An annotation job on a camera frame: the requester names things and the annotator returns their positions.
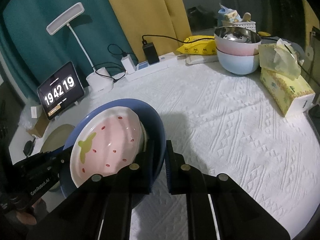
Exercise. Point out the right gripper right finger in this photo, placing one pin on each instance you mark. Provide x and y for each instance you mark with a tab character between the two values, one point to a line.
217	207

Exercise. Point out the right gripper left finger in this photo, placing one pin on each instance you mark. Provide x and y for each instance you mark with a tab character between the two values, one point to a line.
101	207

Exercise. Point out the beige round plate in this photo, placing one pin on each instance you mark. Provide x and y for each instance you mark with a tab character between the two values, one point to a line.
55	140

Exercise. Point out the pink strawberry bowl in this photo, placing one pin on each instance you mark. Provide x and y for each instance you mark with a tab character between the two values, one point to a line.
109	142

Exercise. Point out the large blue bowl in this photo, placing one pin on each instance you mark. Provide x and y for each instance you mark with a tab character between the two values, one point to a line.
151	121

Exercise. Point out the cream bowl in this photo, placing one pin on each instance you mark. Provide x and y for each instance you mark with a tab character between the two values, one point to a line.
145	138

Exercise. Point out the left hand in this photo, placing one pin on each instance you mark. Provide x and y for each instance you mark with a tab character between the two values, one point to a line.
29	216

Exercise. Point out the black round puck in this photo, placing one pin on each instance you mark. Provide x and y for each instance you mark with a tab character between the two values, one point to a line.
28	147

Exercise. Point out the cardboard box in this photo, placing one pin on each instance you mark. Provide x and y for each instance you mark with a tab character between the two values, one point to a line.
40	127

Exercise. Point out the clear plastic bag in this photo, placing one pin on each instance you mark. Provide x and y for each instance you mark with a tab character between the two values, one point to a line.
25	117

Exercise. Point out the small white box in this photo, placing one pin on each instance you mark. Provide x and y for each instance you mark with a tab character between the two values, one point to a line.
33	112

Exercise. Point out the tablet showing clock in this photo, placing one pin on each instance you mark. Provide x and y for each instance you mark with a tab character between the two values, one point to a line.
60	91

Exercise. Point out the teal curtain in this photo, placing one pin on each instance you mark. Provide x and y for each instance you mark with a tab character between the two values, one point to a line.
40	36

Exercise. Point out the black smartphone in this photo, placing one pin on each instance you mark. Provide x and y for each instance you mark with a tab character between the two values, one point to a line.
314	117

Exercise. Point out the light blue bowl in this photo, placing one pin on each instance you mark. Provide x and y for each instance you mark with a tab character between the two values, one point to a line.
238	65

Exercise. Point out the white charger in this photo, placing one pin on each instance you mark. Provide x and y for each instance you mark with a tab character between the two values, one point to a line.
128	64

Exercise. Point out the yellow tissue box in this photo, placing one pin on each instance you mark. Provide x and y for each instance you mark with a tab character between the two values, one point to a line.
281	76

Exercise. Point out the white power strip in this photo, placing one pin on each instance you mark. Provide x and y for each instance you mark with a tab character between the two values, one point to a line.
144	68

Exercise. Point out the yellow snack packet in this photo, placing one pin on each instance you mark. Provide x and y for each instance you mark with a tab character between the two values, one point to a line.
198	45

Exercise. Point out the black charger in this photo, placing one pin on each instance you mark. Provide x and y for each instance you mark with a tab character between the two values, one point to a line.
150	53

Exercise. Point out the white basket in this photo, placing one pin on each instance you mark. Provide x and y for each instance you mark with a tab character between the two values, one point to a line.
250	25

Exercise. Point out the yellow curtain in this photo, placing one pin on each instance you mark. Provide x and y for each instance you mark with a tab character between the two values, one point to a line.
164	22

